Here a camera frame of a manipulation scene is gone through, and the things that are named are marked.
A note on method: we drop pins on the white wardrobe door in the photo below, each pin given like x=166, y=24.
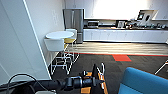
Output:
x=20, y=43

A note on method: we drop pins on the yellow bar stool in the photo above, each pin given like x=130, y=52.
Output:
x=70, y=40

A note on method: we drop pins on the white kitchen counter cabinets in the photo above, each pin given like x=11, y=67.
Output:
x=123, y=36

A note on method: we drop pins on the round white high table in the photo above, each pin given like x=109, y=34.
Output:
x=60, y=34

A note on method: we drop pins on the silver toaster oven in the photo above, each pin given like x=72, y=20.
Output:
x=93, y=24

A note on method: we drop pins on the steel refrigerator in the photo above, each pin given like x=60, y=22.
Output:
x=74, y=23

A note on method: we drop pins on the silver coffee machine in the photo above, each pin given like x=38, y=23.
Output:
x=121, y=24

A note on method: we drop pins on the dark counter appliance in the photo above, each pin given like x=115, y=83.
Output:
x=132, y=24

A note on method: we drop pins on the white upper kitchen cabinets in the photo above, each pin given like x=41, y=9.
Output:
x=75, y=4

